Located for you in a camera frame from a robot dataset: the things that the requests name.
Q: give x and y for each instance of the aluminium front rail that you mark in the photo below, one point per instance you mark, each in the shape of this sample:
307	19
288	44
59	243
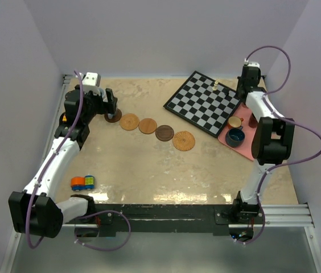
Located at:
273	215

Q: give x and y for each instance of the black maroon cup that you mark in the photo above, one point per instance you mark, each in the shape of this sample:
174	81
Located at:
252	123

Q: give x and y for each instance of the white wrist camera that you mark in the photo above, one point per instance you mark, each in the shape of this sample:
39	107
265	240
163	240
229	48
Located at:
249	63
91	82

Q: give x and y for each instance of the black white chessboard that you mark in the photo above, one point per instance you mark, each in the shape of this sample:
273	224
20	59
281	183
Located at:
196	103

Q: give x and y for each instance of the aluminium rail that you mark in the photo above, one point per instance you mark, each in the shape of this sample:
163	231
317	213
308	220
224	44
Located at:
53	125
273	215

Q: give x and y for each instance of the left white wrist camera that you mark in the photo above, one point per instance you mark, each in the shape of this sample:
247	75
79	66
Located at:
91	82

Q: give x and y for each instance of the aluminium left rail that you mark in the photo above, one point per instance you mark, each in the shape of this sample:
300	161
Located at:
53	125

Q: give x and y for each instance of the light wooden coaster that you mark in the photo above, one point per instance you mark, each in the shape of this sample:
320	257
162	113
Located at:
147	126

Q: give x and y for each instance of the small woven rattan coaster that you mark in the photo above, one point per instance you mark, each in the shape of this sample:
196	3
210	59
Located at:
129	122

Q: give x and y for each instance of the dark walnut coaster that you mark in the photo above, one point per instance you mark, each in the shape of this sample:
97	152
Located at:
117	116
164	133

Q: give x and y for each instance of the large woven rattan coaster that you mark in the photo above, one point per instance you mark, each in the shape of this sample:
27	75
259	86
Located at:
183	141

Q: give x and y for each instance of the dark blue cup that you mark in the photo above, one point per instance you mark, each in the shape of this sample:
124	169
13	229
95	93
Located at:
234	137

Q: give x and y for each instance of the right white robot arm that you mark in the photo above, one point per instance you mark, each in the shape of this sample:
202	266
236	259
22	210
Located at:
271	143

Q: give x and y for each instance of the copper orange cup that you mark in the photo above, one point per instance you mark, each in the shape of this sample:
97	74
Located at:
234	122

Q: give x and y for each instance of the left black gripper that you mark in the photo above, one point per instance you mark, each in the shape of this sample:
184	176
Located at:
111	103

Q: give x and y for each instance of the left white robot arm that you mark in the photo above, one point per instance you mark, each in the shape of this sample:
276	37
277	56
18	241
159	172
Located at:
33	210

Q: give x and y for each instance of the white chess piece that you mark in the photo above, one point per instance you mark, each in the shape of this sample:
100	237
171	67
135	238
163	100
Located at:
215	86

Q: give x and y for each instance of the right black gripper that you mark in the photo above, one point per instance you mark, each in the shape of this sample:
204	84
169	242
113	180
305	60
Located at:
239	82

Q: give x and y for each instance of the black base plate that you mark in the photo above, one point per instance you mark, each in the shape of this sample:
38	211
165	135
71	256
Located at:
161	218

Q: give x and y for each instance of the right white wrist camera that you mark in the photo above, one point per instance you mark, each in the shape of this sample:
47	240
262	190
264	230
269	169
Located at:
249	63

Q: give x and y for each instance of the orange toy car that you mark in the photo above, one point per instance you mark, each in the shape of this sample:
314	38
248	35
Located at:
82	183

